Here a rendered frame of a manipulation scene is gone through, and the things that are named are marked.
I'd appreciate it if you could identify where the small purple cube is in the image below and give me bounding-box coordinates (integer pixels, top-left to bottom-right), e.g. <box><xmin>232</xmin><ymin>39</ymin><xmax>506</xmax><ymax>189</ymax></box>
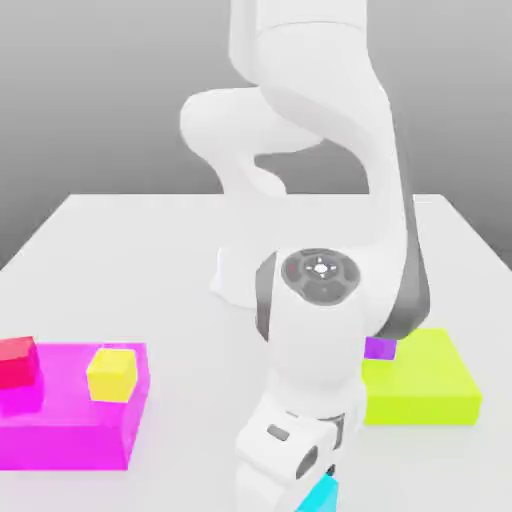
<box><xmin>363</xmin><ymin>336</ymin><xmax>398</xmax><ymax>361</ymax></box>

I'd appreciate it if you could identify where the small yellow cube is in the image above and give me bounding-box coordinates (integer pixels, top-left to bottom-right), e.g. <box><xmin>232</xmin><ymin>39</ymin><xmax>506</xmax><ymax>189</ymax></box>
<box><xmin>86</xmin><ymin>347</ymin><xmax>139</xmax><ymax>404</ymax></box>

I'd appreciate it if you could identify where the large yellow-green box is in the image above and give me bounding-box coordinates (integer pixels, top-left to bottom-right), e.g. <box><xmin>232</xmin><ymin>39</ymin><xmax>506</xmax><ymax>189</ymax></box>
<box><xmin>362</xmin><ymin>328</ymin><xmax>484</xmax><ymax>426</ymax></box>

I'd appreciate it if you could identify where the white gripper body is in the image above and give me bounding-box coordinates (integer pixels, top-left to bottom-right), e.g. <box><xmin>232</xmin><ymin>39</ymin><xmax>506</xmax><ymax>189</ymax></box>
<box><xmin>234</xmin><ymin>459</ymin><xmax>321</xmax><ymax>512</ymax></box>

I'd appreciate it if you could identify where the small cyan cube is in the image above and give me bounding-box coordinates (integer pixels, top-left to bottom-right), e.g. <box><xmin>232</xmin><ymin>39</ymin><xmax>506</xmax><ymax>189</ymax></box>
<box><xmin>294</xmin><ymin>474</ymin><xmax>340</xmax><ymax>512</ymax></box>

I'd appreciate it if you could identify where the small red cube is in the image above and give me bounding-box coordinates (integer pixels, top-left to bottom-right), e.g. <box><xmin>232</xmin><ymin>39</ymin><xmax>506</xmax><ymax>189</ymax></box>
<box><xmin>0</xmin><ymin>336</ymin><xmax>40</xmax><ymax>390</ymax></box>

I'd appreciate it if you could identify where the large magenta box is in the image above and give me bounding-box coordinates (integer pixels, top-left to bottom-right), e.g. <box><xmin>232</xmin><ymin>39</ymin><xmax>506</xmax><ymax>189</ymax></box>
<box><xmin>0</xmin><ymin>341</ymin><xmax>152</xmax><ymax>472</ymax></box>

